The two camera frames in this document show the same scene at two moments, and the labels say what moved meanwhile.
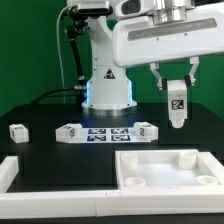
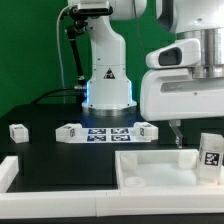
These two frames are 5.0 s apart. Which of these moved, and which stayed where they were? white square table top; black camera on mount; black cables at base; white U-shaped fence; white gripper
Moved: white gripper
Stayed: white U-shaped fence; black cables at base; black camera on mount; white square table top
